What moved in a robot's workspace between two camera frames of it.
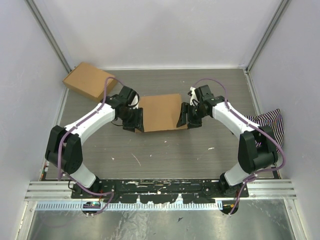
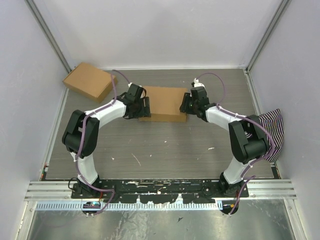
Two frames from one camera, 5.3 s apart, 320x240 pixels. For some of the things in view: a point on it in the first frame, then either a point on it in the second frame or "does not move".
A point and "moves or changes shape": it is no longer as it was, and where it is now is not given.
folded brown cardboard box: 88,81 does not move
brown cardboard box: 160,112 moves or changes shape
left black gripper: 130,126 -> 146,111
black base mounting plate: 160,191 does not move
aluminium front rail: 36,190 does not move
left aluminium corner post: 41,21 does not move
